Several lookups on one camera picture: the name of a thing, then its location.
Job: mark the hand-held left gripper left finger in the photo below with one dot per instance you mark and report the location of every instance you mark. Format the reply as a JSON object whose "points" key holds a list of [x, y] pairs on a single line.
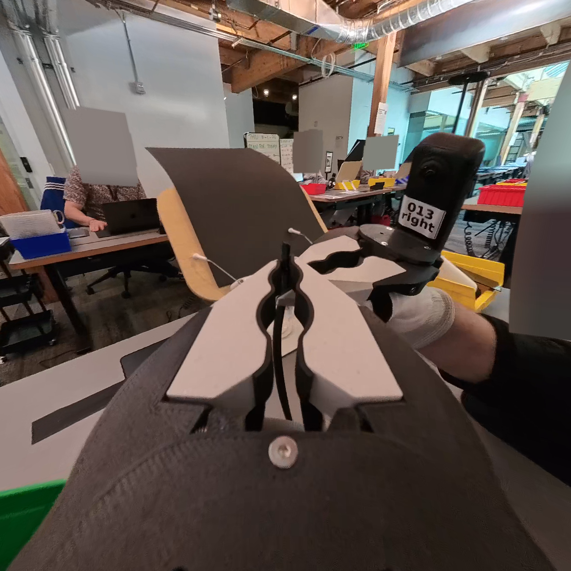
{"points": [[218, 352]]}

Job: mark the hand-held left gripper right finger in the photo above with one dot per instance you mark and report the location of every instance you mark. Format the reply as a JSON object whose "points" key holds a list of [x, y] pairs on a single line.
{"points": [[352, 357]]}

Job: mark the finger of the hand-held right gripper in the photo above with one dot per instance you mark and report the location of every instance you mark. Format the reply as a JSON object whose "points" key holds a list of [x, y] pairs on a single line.
{"points": [[334, 245], [374, 274]]}

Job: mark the yellow plastic bin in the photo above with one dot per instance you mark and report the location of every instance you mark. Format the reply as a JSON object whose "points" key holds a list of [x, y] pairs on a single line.
{"points": [[488, 267]]}

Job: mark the green plastic bin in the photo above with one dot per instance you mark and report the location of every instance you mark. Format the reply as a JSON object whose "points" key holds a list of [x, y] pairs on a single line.
{"points": [[22, 513]]}

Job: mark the person's right forearm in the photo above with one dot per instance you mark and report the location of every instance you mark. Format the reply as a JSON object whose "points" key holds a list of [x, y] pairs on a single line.
{"points": [[513, 379]]}

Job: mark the person's right hand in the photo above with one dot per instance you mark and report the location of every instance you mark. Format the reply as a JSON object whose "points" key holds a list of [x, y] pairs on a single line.
{"points": [[423, 316]]}

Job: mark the long work table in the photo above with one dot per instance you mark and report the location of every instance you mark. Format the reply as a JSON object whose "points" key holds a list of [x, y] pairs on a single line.
{"points": [[339, 196]]}

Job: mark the red container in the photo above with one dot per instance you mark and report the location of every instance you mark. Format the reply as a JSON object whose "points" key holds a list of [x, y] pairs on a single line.
{"points": [[381, 221]]}

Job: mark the small yellow bin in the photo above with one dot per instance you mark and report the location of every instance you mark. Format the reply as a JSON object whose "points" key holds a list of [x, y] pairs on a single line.
{"points": [[388, 183], [345, 185]]}

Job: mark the red plastic bin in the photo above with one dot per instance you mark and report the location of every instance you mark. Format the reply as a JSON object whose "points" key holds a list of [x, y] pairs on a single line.
{"points": [[502, 196], [314, 189]]}

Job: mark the wooden tray with black pad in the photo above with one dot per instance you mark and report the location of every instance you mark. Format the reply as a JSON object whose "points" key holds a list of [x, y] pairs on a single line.
{"points": [[348, 171], [232, 200]]}

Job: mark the whiteboard on stand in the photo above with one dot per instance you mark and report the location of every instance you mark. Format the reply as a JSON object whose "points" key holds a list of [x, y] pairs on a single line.
{"points": [[286, 156], [263, 147]]}

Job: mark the black office chair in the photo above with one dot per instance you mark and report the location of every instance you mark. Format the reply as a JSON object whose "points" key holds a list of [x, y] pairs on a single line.
{"points": [[127, 276]]}

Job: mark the wooden edge desk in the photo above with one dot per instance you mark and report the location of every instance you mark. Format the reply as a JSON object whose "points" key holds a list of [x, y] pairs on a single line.
{"points": [[111, 243]]}

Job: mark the black laptop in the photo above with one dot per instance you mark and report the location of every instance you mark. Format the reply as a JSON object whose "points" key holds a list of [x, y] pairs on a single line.
{"points": [[131, 216]]}

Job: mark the black metal rack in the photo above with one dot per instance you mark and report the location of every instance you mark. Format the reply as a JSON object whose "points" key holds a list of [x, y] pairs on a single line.
{"points": [[26, 325]]}

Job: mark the blue plastic bin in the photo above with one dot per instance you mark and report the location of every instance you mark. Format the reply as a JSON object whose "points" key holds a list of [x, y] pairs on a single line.
{"points": [[40, 245]]}

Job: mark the blue striped jacket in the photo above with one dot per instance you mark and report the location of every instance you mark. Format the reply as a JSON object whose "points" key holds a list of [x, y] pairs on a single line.
{"points": [[51, 200]]}

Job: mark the white plastic bin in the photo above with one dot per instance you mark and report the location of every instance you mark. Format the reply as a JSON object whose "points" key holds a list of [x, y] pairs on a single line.
{"points": [[31, 223]]}

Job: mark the silver spiral ventilation duct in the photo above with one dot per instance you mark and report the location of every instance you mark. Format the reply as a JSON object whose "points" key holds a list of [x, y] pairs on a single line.
{"points": [[357, 26]]}

